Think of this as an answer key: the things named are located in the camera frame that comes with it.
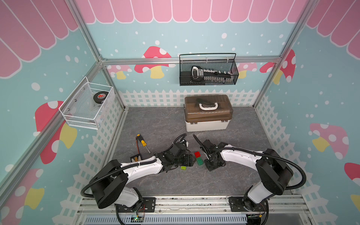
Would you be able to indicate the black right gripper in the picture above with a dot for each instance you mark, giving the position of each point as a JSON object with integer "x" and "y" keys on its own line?
{"x": 210, "y": 168}

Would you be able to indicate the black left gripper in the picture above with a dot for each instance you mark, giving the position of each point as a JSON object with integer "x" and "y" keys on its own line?
{"x": 188, "y": 160}

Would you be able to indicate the green long lego brick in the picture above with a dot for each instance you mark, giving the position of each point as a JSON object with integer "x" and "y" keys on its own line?
{"x": 199, "y": 160}

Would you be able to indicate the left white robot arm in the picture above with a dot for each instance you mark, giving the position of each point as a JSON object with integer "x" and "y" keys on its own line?
{"x": 109, "y": 185}

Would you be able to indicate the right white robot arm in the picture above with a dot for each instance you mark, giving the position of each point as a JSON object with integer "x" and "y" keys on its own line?
{"x": 274, "y": 172}

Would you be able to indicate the white storage box base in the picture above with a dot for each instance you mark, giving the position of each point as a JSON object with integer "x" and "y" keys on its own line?
{"x": 206, "y": 126}

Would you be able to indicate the yellow black screwdriver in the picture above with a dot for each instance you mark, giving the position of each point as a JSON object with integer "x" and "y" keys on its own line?
{"x": 140, "y": 139}

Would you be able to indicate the brown translucent box lid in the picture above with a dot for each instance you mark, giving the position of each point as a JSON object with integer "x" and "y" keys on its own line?
{"x": 208, "y": 108}

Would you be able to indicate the socket wrench bit set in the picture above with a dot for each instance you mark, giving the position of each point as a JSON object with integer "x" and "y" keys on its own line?
{"x": 209, "y": 76}

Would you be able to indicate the black tape roll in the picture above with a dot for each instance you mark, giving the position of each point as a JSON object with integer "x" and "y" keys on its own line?
{"x": 100, "y": 97}

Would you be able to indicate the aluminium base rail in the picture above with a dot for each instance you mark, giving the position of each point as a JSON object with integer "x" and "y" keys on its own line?
{"x": 219, "y": 204}

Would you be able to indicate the black wire wall basket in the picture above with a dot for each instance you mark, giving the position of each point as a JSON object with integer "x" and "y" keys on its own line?
{"x": 216, "y": 61}

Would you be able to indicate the white wire wall basket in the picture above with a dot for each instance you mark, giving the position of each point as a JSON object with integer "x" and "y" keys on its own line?
{"x": 80, "y": 110}

